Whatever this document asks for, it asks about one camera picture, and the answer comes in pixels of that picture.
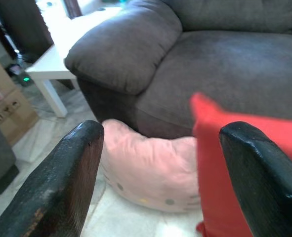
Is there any brown door frame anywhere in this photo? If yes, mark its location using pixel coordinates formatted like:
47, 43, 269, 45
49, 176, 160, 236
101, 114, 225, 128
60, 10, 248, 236
63, 0, 82, 19

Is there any dark brown door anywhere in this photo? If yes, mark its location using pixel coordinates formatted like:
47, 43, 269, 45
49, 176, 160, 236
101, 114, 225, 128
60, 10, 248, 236
0, 0, 54, 62

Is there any black power strip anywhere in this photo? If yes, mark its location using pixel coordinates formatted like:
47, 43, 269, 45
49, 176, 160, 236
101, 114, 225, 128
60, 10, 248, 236
17, 71, 35, 87

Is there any cardboard box with red tape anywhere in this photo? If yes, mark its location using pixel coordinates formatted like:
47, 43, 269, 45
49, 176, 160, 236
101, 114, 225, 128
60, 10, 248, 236
0, 58, 18, 111

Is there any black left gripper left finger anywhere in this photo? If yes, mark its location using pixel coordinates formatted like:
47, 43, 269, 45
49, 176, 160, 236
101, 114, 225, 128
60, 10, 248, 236
0, 120, 105, 237

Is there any pink pillow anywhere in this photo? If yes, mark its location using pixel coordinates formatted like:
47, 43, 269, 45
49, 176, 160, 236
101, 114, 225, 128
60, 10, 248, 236
100, 118, 203, 213

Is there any white table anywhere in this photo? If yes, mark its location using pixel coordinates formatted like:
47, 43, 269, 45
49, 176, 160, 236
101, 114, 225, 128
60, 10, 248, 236
24, 6, 126, 119

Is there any cardboard box with black symbols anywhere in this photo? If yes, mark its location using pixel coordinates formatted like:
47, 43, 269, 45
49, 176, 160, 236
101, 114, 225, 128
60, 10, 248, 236
0, 88, 40, 146

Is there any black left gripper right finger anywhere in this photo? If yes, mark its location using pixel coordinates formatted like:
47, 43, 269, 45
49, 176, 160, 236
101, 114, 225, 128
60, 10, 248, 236
219, 120, 292, 237

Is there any red pillow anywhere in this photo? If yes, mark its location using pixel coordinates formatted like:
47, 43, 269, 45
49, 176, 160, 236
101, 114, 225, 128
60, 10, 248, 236
189, 92, 292, 237

